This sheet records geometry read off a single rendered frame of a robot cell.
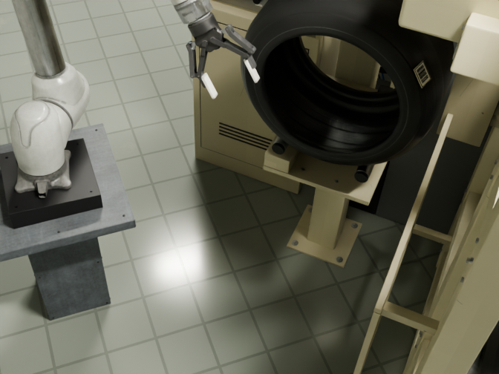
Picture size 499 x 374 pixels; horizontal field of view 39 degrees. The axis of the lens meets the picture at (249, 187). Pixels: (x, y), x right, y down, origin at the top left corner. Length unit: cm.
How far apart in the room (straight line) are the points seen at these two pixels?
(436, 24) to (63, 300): 189
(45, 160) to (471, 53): 143
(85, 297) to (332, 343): 100
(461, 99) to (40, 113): 132
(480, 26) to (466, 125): 99
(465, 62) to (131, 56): 289
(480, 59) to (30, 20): 140
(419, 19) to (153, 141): 225
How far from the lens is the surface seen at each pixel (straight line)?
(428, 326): 182
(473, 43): 139
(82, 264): 271
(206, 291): 297
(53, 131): 230
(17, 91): 394
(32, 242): 238
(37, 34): 231
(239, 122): 314
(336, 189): 228
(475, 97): 228
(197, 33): 185
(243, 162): 331
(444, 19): 149
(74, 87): 242
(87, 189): 240
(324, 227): 303
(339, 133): 230
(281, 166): 229
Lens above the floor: 249
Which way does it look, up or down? 49 degrees down
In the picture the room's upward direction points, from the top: 3 degrees clockwise
